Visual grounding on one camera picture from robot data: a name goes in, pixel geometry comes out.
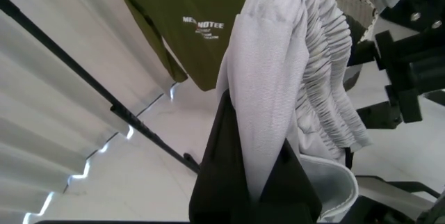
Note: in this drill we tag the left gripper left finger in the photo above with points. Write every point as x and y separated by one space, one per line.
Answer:
219 175

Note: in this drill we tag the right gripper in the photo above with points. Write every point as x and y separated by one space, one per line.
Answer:
424 67

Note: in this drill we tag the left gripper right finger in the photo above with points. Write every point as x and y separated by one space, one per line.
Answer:
288 189

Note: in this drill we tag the pale grey shorts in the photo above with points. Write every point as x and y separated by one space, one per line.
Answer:
267 78

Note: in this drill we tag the green shirt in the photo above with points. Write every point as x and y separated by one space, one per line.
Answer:
194 53

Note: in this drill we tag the white laundry basket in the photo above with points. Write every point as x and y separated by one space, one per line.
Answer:
351 1

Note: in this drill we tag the black clothes rack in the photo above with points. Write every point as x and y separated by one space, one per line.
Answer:
69 60

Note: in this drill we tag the white curtain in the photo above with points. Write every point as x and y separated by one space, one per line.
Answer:
34 130

